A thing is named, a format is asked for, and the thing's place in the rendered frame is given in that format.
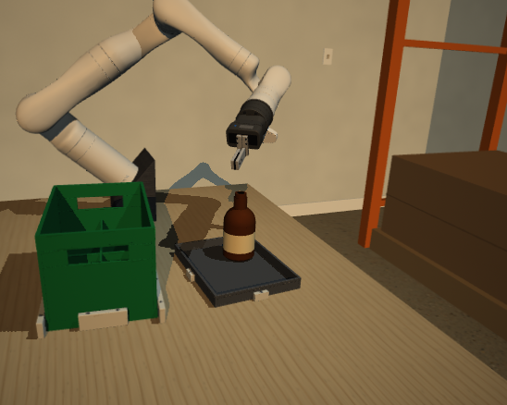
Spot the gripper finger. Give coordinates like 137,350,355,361
234,135,249,170
230,134,242,170

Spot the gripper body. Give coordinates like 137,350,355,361
226,92,278,150

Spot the dark brown bottle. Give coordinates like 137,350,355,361
223,191,255,262

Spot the green plastic crate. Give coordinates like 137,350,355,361
35,182,158,331

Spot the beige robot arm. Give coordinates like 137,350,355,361
16,0,291,183

